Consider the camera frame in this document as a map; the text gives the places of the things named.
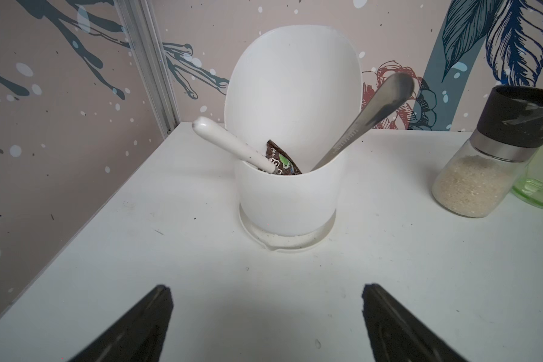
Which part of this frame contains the metal spoon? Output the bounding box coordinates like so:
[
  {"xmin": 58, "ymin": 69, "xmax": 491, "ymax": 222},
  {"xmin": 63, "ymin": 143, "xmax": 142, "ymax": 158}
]
[{"xmin": 312, "ymin": 72, "xmax": 415, "ymax": 171}]

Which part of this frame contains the white handled utensil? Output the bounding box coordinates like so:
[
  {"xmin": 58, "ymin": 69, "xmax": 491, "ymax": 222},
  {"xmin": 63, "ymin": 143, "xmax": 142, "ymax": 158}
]
[{"xmin": 192, "ymin": 117, "xmax": 276, "ymax": 174}]

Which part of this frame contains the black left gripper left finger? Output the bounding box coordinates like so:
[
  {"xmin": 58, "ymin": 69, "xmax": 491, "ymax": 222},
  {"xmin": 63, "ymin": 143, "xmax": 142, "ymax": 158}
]
[{"xmin": 72, "ymin": 285, "xmax": 173, "ymax": 362}]

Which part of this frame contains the glass grinder black cap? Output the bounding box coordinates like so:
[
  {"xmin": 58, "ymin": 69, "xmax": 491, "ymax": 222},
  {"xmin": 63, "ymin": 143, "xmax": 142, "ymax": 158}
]
[{"xmin": 431, "ymin": 85, "xmax": 543, "ymax": 218}]

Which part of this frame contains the aluminium frame post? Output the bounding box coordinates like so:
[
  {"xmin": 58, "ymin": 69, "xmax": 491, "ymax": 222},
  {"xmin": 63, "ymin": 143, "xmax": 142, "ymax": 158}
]
[{"xmin": 116, "ymin": 0, "xmax": 179, "ymax": 137}]

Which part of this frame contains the white utensil holder cup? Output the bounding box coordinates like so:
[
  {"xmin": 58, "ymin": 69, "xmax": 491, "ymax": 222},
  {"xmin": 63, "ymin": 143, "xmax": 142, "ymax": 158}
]
[{"xmin": 224, "ymin": 25, "xmax": 362, "ymax": 251}]

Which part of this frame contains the brown snack wrapper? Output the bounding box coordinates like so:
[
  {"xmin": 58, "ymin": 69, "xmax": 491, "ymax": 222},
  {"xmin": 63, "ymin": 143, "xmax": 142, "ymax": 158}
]
[{"xmin": 265, "ymin": 140, "xmax": 302, "ymax": 176}]

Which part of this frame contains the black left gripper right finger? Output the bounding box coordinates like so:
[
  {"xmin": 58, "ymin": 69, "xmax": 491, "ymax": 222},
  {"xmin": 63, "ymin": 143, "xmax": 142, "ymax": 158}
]
[{"xmin": 362, "ymin": 284, "xmax": 466, "ymax": 362}]

